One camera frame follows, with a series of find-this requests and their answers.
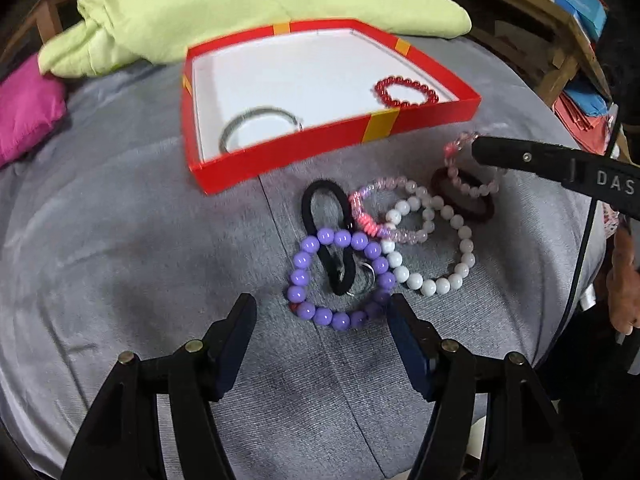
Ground black hair tie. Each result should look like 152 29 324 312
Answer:
301 179 358 297

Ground light pink bead bracelet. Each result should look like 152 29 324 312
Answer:
442 131 501 197

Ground light green blanket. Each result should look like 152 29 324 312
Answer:
37 0 473 78

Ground coral bag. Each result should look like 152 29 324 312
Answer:
552 85 632 156

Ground red bead bracelet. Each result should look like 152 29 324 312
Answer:
374 76 440 109

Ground wooden shelf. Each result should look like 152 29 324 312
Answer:
370 0 613 106

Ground floral cloth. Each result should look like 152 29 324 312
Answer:
601 204 622 238

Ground grey metal bangle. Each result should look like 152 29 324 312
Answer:
218 106 305 156

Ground person's right hand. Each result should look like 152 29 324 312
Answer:
606 230 640 336

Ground maroon hair tie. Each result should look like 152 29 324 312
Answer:
431 167 496 222

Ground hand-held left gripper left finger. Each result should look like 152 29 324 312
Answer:
60 292 258 480

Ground white bead bracelet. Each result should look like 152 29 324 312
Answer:
381 194 476 296

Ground black cable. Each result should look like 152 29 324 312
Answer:
550 100 632 361

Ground red cardboard box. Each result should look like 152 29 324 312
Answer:
181 18 483 196

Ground magenta pillow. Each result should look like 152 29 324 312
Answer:
0 55 68 168

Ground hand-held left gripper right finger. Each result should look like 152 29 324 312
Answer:
386 292 583 480

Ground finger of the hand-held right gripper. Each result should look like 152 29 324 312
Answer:
471 134 572 187

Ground purple bead bracelet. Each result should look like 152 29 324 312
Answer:
286 228 397 332

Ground pink bracelet with coral beads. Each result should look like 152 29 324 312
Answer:
350 176 437 246

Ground small metal ring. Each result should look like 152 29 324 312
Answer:
345 259 380 297

